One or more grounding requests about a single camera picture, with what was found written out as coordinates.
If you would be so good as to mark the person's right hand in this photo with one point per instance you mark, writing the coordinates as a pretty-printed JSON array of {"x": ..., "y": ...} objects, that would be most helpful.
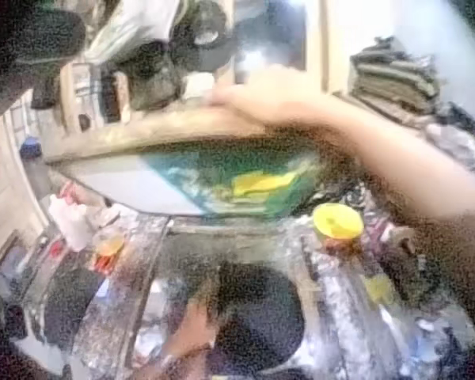
[{"x": 261, "y": 99}]

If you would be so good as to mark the person's left hand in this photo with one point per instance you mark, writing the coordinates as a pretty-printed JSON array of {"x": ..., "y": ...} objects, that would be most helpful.
[{"x": 198, "y": 322}]

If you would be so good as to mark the person's right fingers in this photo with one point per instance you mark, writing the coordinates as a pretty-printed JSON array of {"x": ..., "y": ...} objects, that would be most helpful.
[{"x": 227, "y": 99}]

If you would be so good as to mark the wooden screen printing frame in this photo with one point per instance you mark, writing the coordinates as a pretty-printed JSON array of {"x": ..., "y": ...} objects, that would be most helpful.
[{"x": 190, "y": 186}]

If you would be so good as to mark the heap of clothes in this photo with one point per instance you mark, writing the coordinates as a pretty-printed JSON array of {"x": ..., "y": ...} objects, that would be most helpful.
[{"x": 154, "y": 55}]

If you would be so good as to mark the yellow ink tub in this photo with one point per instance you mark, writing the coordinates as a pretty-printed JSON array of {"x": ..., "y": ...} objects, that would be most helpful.
[{"x": 337, "y": 223}]

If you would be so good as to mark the stack of folded cloths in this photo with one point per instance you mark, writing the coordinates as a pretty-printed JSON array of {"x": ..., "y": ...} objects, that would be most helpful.
[{"x": 396, "y": 75}]

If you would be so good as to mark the orange lidded jar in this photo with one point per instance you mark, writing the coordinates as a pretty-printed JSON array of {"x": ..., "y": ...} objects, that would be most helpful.
[{"x": 109, "y": 242}]

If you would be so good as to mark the white plastic bottle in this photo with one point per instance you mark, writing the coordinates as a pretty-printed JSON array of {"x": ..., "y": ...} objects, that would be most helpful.
[{"x": 68, "y": 221}]

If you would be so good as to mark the blue bottle cap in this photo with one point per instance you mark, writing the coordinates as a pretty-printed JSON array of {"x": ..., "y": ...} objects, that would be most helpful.
[{"x": 29, "y": 145}]

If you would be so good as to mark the black cloth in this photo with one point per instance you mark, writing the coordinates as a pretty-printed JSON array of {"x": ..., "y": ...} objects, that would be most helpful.
[{"x": 257, "y": 312}]

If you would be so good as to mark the yellow rag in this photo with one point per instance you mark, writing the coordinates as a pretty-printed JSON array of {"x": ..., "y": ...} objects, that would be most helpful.
[{"x": 378, "y": 287}]

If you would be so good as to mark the black tray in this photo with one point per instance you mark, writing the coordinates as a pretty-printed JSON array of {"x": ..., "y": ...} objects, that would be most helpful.
[{"x": 71, "y": 305}]

